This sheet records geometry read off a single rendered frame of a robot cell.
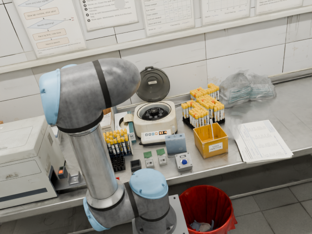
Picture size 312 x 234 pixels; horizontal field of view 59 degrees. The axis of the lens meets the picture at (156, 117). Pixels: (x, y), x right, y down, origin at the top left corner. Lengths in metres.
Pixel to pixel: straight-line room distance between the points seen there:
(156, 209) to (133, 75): 0.46
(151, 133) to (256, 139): 0.55
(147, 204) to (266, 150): 0.73
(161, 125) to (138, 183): 0.66
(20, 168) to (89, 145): 0.66
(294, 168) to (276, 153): 0.87
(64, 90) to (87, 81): 0.05
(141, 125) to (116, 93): 0.89
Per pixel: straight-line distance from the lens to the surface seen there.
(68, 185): 1.39
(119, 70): 0.63
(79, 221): 2.10
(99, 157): 0.74
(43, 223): 2.22
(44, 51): 1.72
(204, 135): 1.47
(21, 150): 1.27
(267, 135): 1.52
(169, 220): 1.01
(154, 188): 0.87
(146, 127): 1.51
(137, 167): 1.35
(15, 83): 1.84
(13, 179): 1.37
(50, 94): 0.62
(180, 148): 1.41
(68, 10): 1.63
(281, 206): 2.37
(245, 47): 1.87
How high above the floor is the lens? 1.81
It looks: 32 degrees down
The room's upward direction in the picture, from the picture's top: 10 degrees counter-clockwise
